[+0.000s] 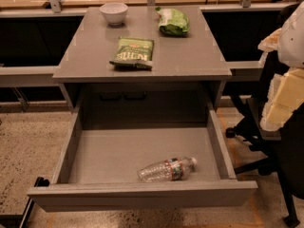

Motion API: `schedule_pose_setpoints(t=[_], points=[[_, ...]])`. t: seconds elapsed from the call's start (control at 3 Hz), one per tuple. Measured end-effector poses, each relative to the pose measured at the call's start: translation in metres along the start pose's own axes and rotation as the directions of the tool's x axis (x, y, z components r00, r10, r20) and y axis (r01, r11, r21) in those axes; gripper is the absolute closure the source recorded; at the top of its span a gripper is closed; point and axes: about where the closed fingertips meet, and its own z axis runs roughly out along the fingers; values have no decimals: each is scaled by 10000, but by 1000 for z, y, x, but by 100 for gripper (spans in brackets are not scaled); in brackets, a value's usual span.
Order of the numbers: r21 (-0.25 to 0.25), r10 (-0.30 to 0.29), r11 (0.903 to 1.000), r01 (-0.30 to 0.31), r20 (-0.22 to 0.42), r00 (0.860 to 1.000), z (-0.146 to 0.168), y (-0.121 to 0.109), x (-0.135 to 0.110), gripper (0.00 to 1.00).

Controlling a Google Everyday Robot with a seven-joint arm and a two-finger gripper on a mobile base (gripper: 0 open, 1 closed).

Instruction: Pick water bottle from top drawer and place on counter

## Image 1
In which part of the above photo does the grey counter cabinet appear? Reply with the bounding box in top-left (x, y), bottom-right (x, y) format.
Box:
top-left (53, 7), bottom-right (231, 105)

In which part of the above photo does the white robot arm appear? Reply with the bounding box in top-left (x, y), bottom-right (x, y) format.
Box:
top-left (258, 2), bottom-right (304, 131)

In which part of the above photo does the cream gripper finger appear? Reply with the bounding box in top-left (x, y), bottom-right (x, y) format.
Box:
top-left (259, 68), bottom-right (304, 131)
top-left (257, 28), bottom-right (281, 52)

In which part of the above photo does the black metal stand base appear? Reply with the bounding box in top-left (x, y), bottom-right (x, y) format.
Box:
top-left (0, 177), bottom-right (49, 228)

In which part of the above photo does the black office chair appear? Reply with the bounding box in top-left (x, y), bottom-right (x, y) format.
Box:
top-left (225, 2), bottom-right (304, 228)

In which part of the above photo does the clear plastic water bottle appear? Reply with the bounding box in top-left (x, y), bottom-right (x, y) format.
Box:
top-left (138, 157), bottom-right (198, 182)

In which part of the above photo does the grey open drawer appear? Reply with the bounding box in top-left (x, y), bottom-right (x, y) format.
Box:
top-left (27, 93), bottom-right (258, 213)

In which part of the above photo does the dark green kettle chip bag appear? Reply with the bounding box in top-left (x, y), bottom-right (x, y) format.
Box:
top-left (109, 37), bottom-right (154, 70)

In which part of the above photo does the light green chip bag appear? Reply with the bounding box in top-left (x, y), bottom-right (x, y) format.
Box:
top-left (155, 7), bottom-right (190, 36)

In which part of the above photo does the white ceramic bowl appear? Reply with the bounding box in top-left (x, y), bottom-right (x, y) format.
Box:
top-left (100, 3), bottom-right (128, 25)

